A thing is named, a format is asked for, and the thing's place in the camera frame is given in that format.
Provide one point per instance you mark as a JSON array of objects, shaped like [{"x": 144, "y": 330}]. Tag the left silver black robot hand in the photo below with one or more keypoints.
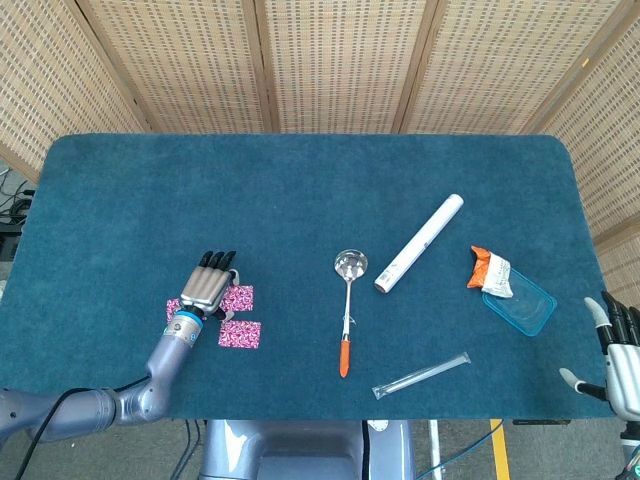
[{"x": 205, "y": 287}]

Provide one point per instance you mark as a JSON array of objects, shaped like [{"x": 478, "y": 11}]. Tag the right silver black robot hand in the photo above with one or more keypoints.
[{"x": 625, "y": 372}]

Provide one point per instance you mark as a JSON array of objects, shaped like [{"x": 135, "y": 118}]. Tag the pink patterned card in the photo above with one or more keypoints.
[
  {"x": 240, "y": 334},
  {"x": 242, "y": 298},
  {"x": 173, "y": 310}
]

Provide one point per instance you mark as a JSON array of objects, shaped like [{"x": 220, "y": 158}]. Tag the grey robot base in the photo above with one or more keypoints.
[{"x": 300, "y": 450}]

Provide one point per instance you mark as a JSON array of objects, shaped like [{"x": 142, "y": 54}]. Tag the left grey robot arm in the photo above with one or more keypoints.
[{"x": 170, "y": 355}]

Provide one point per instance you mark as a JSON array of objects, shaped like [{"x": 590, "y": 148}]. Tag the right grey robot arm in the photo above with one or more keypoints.
[{"x": 631, "y": 450}]

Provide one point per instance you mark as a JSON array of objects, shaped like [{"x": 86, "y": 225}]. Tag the blue carpet table cover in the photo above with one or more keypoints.
[{"x": 250, "y": 200}]

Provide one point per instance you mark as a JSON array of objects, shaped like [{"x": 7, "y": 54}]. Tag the black flat bar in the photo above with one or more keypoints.
[{"x": 540, "y": 422}]

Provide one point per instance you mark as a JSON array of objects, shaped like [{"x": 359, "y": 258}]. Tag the yellow floor tape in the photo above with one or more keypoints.
[{"x": 500, "y": 450}]

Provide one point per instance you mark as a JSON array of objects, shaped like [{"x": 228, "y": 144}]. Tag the orange and white snack bag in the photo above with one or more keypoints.
[{"x": 492, "y": 275}]

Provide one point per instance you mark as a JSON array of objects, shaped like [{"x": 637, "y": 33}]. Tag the clear plastic wrapped tube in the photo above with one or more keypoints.
[{"x": 425, "y": 374}]

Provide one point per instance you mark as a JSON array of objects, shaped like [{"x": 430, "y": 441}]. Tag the black box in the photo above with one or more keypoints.
[{"x": 9, "y": 242}]

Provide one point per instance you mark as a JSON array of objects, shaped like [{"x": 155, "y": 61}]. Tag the white paper roll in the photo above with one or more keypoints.
[{"x": 420, "y": 242}]

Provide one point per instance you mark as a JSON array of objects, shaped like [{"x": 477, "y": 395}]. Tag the woven rattan folding screen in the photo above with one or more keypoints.
[{"x": 340, "y": 65}]

